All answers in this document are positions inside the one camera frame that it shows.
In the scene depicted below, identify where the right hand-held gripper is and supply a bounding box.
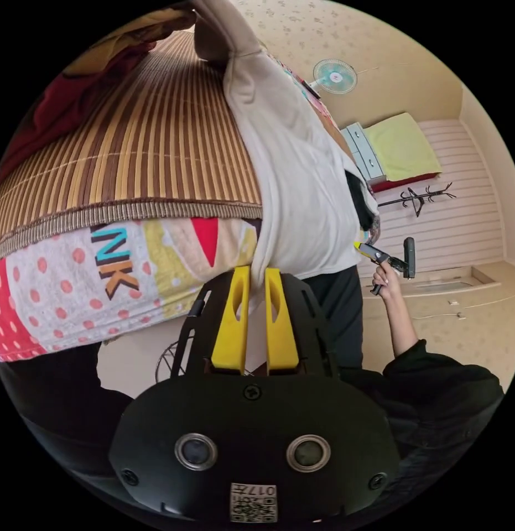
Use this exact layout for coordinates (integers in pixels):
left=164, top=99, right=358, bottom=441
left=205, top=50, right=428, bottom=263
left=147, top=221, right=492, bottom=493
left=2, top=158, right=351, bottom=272
left=353, top=242, right=407, bottom=296

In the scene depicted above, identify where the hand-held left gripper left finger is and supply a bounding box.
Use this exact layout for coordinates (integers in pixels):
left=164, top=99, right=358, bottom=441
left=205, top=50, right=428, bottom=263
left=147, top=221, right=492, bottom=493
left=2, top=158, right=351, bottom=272
left=210, top=267, right=251, bottom=371

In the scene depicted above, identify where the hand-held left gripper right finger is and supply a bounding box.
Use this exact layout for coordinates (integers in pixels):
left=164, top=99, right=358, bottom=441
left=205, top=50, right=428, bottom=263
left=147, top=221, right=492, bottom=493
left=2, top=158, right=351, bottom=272
left=264, top=267, right=300, bottom=371

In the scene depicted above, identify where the white long sleeve shirt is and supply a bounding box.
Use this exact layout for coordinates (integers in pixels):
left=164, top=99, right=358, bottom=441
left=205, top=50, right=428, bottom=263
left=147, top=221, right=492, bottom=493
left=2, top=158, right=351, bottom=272
left=190, top=0, right=381, bottom=279

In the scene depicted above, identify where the person's right forearm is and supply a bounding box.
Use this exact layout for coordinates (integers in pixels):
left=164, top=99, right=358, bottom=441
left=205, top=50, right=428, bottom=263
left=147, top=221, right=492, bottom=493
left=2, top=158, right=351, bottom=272
left=383, top=286, right=420, bottom=358

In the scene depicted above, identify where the person's right hand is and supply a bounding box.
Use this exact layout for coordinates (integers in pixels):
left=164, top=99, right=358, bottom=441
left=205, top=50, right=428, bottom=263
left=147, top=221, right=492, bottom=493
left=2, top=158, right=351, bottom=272
left=372, top=263, right=402, bottom=303

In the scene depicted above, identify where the black garment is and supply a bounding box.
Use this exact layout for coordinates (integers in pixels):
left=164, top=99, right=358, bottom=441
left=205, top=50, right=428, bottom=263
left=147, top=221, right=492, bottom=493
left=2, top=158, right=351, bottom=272
left=344, top=170, right=381, bottom=231

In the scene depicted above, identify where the black coat rack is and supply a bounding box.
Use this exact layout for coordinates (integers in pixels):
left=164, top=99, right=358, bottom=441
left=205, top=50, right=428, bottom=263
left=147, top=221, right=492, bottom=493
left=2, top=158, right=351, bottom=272
left=377, top=182, right=457, bottom=218

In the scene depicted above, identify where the cupboard with yellow-green cloth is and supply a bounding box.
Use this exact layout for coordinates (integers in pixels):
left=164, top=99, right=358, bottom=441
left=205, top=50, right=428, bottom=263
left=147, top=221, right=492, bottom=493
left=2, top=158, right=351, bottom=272
left=340, top=112, right=443, bottom=194

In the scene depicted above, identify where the teal electric fan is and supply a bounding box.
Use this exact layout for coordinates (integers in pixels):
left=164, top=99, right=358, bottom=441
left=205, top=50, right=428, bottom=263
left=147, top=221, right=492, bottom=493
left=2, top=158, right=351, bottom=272
left=305, top=59, right=358, bottom=98

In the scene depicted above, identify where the bed with woven mat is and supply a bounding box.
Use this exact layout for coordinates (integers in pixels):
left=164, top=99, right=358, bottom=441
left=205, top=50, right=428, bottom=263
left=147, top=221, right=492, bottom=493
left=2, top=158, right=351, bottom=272
left=0, top=8, right=382, bottom=364

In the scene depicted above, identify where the pile of clothes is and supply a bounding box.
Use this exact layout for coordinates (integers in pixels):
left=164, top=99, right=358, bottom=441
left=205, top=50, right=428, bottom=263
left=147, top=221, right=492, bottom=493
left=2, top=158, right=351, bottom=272
left=0, top=8, right=198, bottom=183

